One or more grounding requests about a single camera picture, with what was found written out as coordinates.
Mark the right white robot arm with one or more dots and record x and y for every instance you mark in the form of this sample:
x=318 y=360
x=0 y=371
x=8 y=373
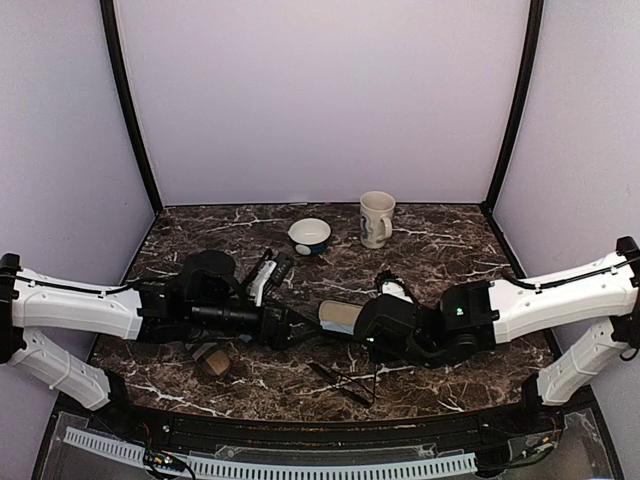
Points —
x=478 y=316

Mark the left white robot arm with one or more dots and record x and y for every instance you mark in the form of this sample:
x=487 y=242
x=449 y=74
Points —
x=204 y=295

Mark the white slotted cable duct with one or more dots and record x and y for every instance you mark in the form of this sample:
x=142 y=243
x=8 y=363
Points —
x=262 y=465

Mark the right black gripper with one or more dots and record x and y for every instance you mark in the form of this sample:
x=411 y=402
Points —
x=378 y=353

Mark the left black frame post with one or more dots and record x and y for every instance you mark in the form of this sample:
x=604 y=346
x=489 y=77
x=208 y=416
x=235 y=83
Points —
x=128 y=110

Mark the white and navy bowl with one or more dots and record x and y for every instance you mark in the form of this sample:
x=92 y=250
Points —
x=310 y=236

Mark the black aviator sunglasses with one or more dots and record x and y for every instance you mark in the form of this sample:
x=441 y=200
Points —
x=347 y=386

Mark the white seahorse mug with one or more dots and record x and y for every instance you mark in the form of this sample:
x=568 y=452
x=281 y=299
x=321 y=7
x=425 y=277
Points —
x=376 y=216

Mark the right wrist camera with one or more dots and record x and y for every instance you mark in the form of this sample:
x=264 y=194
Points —
x=386 y=282

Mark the light blue cloth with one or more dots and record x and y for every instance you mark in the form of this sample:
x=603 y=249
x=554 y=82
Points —
x=337 y=328

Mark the black front rail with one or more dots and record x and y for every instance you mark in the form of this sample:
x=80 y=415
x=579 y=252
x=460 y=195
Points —
x=477 y=429

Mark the black frame post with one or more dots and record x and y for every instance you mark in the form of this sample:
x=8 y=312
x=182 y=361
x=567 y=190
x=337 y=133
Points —
x=128 y=110
x=516 y=111

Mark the black checkered glasses case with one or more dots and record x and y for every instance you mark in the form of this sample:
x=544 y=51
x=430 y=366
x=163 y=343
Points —
x=338 y=312

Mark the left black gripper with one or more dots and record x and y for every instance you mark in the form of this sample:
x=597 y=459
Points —
x=280 y=340

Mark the right black frame post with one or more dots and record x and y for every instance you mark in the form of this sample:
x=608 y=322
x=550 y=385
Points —
x=516 y=111

